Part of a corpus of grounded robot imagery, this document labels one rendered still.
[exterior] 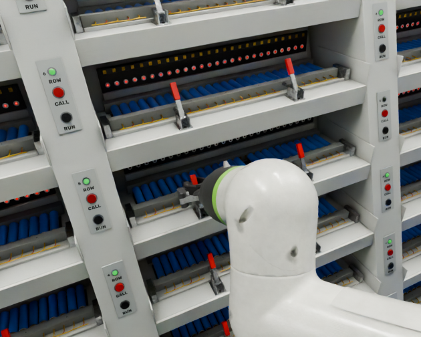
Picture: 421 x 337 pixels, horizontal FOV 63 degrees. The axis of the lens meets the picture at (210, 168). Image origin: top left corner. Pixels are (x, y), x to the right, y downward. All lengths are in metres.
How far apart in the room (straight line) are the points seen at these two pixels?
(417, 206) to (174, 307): 0.74
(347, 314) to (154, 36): 0.53
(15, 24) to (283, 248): 0.52
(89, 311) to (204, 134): 0.46
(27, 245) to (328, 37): 0.84
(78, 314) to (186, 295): 0.24
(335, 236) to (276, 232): 0.62
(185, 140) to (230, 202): 0.32
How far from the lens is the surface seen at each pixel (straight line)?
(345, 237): 0.99
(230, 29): 0.72
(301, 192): 0.38
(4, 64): 0.66
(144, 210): 0.77
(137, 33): 0.66
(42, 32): 0.65
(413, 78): 1.02
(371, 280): 1.12
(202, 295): 0.84
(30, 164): 0.69
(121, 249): 0.72
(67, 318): 0.86
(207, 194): 0.50
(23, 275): 0.75
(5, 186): 0.68
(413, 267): 1.24
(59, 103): 0.64
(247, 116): 0.72
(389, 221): 1.05
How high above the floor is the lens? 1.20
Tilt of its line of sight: 17 degrees down
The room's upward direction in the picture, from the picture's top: 11 degrees counter-clockwise
